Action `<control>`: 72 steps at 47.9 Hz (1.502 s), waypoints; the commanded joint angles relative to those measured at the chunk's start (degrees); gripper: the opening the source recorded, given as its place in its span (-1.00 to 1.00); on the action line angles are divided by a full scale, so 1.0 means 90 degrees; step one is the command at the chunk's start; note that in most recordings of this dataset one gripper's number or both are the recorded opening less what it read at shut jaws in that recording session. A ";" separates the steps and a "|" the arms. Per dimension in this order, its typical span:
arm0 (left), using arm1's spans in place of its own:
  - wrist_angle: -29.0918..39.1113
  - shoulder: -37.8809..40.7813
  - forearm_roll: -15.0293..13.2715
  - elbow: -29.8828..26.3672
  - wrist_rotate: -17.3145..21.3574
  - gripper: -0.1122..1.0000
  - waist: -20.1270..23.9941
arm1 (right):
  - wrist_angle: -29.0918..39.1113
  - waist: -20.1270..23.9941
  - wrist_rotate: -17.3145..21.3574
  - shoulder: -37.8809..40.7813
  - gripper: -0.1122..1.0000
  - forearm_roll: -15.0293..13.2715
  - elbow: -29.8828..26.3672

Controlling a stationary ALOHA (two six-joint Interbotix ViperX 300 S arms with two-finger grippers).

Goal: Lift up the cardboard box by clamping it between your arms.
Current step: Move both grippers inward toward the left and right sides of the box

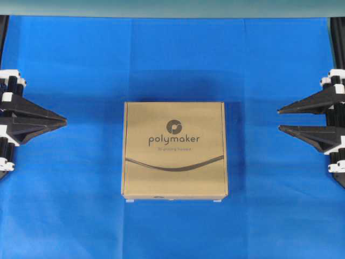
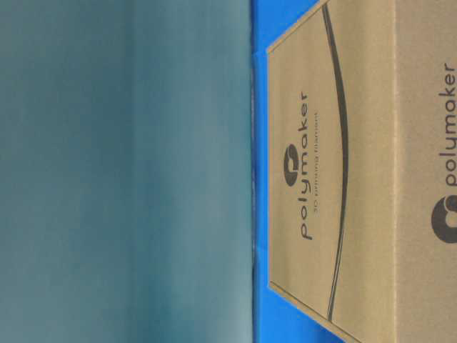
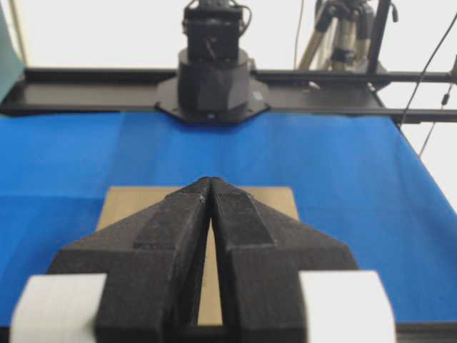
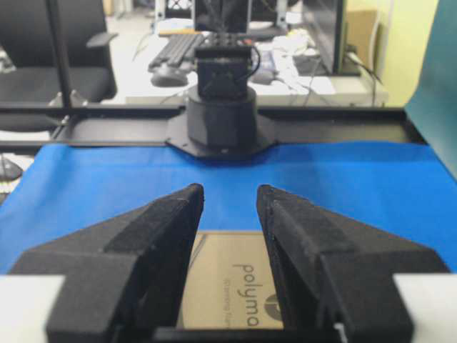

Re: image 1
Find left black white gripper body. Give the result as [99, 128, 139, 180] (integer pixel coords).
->
[0, 69, 27, 172]

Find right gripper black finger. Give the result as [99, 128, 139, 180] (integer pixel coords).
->
[278, 125, 344, 155]
[277, 84, 344, 114]

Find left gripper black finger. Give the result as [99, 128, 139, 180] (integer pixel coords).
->
[1, 92, 67, 126]
[5, 113, 67, 146]

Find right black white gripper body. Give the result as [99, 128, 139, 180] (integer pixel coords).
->
[319, 69, 345, 173]

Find brown polymaker cardboard box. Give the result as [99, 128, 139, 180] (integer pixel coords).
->
[121, 102, 229, 201]

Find blue table cloth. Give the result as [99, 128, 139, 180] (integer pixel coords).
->
[1, 16, 344, 258]

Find right black frame post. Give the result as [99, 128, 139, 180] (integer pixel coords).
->
[330, 17, 344, 69]

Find black frame post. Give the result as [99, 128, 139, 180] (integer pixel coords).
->
[330, 17, 344, 69]
[0, 15, 10, 65]

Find left black frame post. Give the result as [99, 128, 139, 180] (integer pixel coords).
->
[0, 15, 10, 65]

